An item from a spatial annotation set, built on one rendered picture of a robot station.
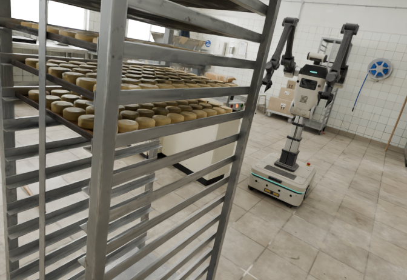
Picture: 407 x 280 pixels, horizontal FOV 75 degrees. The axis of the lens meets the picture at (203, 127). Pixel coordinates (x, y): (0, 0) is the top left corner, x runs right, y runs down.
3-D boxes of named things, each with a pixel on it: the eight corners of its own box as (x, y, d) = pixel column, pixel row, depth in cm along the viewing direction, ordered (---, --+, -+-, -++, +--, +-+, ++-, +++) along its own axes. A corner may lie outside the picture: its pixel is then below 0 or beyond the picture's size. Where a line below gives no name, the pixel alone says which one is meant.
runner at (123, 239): (225, 177, 110) (227, 171, 109) (231, 180, 109) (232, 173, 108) (77, 260, 59) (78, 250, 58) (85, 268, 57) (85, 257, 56)
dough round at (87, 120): (79, 121, 63) (79, 113, 62) (101, 122, 65) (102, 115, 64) (77, 128, 59) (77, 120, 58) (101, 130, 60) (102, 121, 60)
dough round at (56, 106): (77, 111, 70) (77, 104, 69) (61, 114, 65) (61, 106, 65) (63, 107, 71) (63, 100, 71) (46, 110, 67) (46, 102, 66)
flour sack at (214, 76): (202, 77, 656) (203, 71, 652) (210, 77, 692) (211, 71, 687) (228, 83, 625) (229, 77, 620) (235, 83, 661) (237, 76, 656)
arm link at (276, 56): (298, 21, 216) (285, 19, 221) (297, 17, 211) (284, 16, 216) (279, 70, 214) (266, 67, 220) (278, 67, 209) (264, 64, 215)
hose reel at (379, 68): (374, 116, 528) (395, 60, 496) (373, 117, 514) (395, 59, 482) (352, 110, 549) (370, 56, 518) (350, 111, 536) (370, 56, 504)
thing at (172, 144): (159, 159, 294) (171, 79, 268) (181, 154, 319) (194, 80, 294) (205, 188, 251) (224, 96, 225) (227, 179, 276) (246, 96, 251)
